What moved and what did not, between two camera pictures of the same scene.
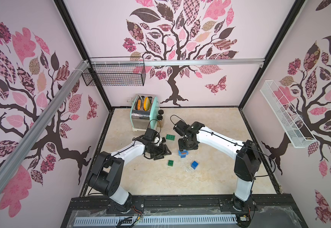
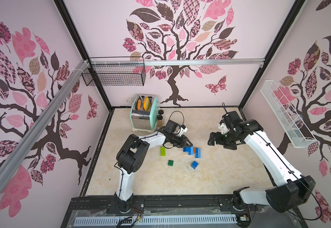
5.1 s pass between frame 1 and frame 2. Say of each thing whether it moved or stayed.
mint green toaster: stayed
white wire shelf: stayed
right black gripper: moved
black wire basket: stayed
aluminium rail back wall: stayed
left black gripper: moved
